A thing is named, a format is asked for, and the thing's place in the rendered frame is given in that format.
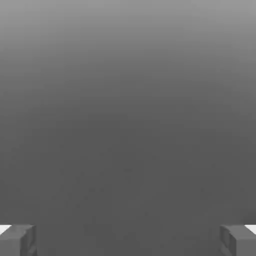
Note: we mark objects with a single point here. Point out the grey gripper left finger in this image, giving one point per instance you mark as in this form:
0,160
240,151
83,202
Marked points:
16,241

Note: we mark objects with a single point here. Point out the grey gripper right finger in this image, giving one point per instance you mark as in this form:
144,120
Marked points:
240,241

